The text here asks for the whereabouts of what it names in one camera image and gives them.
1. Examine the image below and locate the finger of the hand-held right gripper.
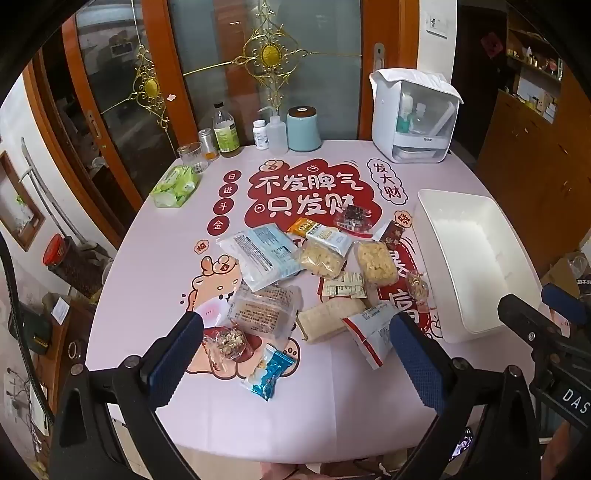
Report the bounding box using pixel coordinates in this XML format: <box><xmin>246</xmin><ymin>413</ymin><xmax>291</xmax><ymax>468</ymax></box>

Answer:
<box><xmin>541</xmin><ymin>282</ymin><xmax>591</xmax><ymax>330</ymax></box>
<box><xmin>498</xmin><ymin>294</ymin><xmax>561</xmax><ymax>365</ymax></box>

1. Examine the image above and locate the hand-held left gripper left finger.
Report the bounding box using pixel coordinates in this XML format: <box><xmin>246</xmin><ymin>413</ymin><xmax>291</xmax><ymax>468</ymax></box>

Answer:
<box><xmin>50</xmin><ymin>313</ymin><xmax>206</xmax><ymax>480</ymax></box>

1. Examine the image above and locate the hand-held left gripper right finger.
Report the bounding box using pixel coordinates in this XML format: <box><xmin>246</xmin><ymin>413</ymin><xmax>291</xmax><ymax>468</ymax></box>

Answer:
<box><xmin>389</xmin><ymin>314</ymin><xmax>541</xmax><ymax>480</ymax></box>

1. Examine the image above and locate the clear nut candy packet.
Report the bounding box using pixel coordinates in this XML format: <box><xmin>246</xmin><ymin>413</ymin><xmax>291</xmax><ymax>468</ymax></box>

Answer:
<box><xmin>202</xmin><ymin>325</ymin><xmax>252</xmax><ymax>365</ymax></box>
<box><xmin>405</xmin><ymin>271</ymin><xmax>431</xmax><ymax>306</ymax></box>

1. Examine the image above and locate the white red snack packet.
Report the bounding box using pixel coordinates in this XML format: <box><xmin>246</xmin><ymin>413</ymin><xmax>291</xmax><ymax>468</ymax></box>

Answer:
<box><xmin>341</xmin><ymin>302</ymin><xmax>399</xmax><ymax>369</ymax></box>

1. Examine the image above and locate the blue white candy packet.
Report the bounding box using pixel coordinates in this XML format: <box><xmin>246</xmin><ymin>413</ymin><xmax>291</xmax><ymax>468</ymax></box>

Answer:
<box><xmin>242</xmin><ymin>344</ymin><xmax>296</xmax><ymax>401</ymax></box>

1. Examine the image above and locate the white plastic bin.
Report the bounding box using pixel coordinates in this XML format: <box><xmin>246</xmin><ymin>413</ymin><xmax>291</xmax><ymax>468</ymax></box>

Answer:
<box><xmin>417</xmin><ymin>188</ymin><xmax>542</xmax><ymax>344</ymax></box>

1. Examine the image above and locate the clear brown biscuit packet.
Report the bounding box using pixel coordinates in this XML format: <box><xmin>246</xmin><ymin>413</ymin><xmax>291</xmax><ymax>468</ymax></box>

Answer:
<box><xmin>227</xmin><ymin>284</ymin><xmax>303</xmax><ymax>348</ymax></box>

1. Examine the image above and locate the beige wafer packet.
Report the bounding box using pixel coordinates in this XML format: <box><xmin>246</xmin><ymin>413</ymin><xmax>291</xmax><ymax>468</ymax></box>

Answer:
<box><xmin>296</xmin><ymin>298</ymin><xmax>368</xmax><ymax>344</ymax></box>

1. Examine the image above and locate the small cream packet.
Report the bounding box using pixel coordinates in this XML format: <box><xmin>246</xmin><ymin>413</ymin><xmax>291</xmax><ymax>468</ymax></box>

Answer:
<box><xmin>322</xmin><ymin>271</ymin><xmax>368</xmax><ymax>300</ymax></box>

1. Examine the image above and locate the rice crispy packet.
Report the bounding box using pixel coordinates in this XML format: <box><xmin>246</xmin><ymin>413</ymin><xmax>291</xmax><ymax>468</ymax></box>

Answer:
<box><xmin>295</xmin><ymin>241</ymin><xmax>347</xmax><ymax>279</ymax></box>
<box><xmin>353</xmin><ymin>240</ymin><xmax>400</xmax><ymax>288</ymax></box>

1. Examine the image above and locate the brown snack packet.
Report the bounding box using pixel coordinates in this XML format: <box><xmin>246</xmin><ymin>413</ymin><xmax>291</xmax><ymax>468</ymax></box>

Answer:
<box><xmin>373</xmin><ymin>220</ymin><xmax>407</xmax><ymax>247</ymax></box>

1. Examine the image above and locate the pale blue large packet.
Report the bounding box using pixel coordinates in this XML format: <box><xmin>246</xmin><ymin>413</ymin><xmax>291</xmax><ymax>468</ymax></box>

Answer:
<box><xmin>217</xmin><ymin>224</ymin><xmax>305</xmax><ymax>292</ymax></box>

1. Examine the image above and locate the orange white snack packet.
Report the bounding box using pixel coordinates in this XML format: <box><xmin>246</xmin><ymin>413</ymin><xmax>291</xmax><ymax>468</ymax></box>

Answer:
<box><xmin>287</xmin><ymin>217</ymin><xmax>355</xmax><ymax>256</ymax></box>

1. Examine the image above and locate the dark cake packet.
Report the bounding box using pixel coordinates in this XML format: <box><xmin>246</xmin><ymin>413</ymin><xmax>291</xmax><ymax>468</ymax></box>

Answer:
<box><xmin>333</xmin><ymin>205</ymin><xmax>376</xmax><ymax>234</ymax></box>

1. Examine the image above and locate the cardboard box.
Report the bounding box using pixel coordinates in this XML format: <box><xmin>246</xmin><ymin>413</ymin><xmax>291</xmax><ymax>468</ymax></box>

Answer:
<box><xmin>540</xmin><ymin>251</ymin><xmax>589</xmax><ymax>301</ymax></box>

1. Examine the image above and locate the pink printed tablecloth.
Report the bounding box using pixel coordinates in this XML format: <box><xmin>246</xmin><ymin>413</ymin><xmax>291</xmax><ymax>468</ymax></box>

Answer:
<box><xmin>85</xmin><ymin>138</ymin><xmax>543</xmax><ymax>464</ymax></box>

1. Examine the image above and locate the red lid jar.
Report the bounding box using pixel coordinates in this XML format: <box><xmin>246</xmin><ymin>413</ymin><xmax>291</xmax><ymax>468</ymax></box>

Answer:
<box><xmin>44</xmin><ymin>233</ymin><xmax>106</xmax><ymax>298</ymax></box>

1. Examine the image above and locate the wooden cabinet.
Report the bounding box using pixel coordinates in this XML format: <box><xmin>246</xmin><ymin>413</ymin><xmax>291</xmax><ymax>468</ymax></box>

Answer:
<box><xmin>478</xmin><ymin>4</ymin><xmax>591</xmax><ymax>278</ymax></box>

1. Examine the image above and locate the green wipes pack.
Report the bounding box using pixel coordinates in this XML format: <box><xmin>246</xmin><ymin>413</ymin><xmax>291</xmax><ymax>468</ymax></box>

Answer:
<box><xmin>151</xmin><ymin>165</ymin><xmax>200</xmax><ymax>208</ymax></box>

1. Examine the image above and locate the glass cup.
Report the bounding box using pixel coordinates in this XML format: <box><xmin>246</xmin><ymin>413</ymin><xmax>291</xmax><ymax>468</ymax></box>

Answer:
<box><xmin>177</xmin><ymin>142</ymin><xmax>206</xmax><ymax>174</ymax></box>

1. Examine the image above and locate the green label glass bottle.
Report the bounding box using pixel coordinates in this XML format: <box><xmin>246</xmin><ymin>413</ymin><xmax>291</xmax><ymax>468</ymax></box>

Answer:
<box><xmin>212</xmin><ymin>102</ymin><xmax>240</xmax><ymax>158</ymax></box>

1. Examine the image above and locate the clear squeeze bottle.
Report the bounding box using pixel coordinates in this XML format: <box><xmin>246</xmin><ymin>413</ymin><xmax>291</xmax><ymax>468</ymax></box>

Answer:
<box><xmin>259</xmin><ymin>106</ymin><xmax>289</xmax><ymax>155</ymax></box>

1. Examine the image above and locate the white teal tube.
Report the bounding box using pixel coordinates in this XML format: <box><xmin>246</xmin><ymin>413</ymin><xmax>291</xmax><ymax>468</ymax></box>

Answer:
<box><xmin>399</xmin><ymin>92</ymin><xmax>415</xmax><ymax>134</ymax></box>

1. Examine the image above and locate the white storage box clear door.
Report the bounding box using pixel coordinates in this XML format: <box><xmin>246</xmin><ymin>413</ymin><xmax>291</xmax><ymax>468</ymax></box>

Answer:
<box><xmin>369</xmin><ymin>68</ymin><xmax>464</xmax><ymax>164</ymax></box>

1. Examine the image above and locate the teal canister brown lid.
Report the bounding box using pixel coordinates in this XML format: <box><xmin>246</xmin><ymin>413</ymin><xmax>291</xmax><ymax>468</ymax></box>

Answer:
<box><xmin>286</xmin><ymin>106</ymin><xmax>322</xmax><ymax>153</ymax></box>

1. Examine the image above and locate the small gold door ornament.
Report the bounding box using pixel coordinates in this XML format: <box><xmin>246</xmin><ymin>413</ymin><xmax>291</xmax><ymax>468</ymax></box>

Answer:
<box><xmin>131</xmin><ymin>46</ymin><xmax>169</xmax><ymax>134</ymax></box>

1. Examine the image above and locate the red knot decoration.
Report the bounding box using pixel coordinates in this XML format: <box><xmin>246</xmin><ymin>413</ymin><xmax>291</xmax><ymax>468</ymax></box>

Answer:
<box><xmin>480</xmin><ymin>32</ymin><xmax>504</xmax><ymax>58</ymax></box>

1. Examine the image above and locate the wooden glass door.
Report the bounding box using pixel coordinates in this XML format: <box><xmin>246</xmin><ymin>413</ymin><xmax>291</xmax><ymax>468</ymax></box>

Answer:
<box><xmin>23</xmin><ymin>0</ymin><xmax>419</xmax><ymax>222</ymax></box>

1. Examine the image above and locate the large gold door ornament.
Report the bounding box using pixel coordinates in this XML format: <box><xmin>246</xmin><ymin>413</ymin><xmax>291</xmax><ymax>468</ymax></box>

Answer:
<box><xmin>233</xmin><ymin>0</ymin><xmax>308</xmax><ymax>116</ymax></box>

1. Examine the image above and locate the black cable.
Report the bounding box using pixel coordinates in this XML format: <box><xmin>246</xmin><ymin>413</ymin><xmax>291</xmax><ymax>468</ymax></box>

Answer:
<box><xmin>0</xmin><ymin>233</ymin><xmax>56</xmax><ymax>428</ymax></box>

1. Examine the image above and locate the wooden picture frame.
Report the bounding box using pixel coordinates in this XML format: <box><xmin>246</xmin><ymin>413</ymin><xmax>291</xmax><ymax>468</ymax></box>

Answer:
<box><xmin>0</xmin><ymin>150</ymin><xmax>46</xmax><ymax>252</ymax></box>

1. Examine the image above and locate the white wall switch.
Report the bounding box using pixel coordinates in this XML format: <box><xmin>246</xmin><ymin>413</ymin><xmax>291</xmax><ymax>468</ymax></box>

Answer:
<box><xmin>426</xmin><ymin>11</ymin><xmax>451</xmax><ymax>38</ymax></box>

